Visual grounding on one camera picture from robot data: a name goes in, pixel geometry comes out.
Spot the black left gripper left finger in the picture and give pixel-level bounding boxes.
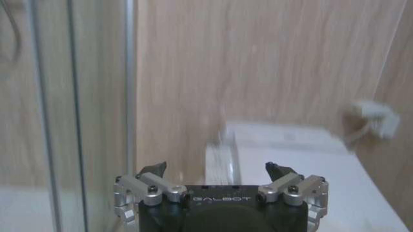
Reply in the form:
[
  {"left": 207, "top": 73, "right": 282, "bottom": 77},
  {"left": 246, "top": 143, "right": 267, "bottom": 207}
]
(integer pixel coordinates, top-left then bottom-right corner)
[{"left": 112, "top": 162, "right": 189, "bottom": 227}]

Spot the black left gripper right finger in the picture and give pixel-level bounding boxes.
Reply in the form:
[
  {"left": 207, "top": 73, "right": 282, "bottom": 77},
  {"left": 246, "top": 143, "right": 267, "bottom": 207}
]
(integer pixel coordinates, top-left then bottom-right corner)
[{"left": 258, "top": 161, "right": 330, "bottom": 227}]

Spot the white toilet tank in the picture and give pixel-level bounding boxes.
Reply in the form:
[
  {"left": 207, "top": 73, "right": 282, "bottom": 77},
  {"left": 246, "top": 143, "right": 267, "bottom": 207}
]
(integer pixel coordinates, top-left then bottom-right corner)
[{"left": 206, "top": 120, "right": 408, "bottom": 232}]

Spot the glass shower partition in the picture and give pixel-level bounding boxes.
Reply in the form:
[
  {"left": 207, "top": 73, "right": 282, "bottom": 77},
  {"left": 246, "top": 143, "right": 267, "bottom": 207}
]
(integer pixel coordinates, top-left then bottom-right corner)
[{"left": 0, "top": 0, "right": 136, "bottom": 232}]

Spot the grey shower hose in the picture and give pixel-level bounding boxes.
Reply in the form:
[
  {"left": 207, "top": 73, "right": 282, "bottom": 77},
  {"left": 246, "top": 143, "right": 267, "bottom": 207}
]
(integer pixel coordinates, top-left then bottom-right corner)
[{"left": 0, "top": 0, "right": 26, "bottom": 64}]

